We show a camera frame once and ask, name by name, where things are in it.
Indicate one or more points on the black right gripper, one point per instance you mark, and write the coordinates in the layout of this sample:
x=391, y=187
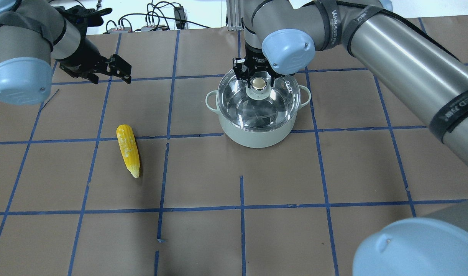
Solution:
x=253, y=58

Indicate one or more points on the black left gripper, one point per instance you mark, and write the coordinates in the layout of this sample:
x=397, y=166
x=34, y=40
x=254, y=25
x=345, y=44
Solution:
x=81, y=52

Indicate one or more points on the glass pot lid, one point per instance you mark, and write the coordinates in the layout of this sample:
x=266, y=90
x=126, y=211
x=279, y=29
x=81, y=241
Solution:
x=260, y=108

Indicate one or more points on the yellow corn cob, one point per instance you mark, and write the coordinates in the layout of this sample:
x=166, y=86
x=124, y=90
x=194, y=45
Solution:
x=128, y=148

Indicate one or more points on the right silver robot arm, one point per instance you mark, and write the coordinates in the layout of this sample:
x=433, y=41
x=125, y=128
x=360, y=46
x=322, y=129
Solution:
x=431, y=82

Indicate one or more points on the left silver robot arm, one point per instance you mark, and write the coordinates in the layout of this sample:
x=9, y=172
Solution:
x=33, y=33

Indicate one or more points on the pale green cooking pot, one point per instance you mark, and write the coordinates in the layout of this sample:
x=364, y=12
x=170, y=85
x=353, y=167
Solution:
x=255, y=139

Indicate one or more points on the black power adapter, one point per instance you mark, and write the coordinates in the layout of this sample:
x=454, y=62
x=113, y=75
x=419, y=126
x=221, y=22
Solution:
x=179, y=15

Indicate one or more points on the brown paper table mat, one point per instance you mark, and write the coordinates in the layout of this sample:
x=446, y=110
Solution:
x=356, y=161

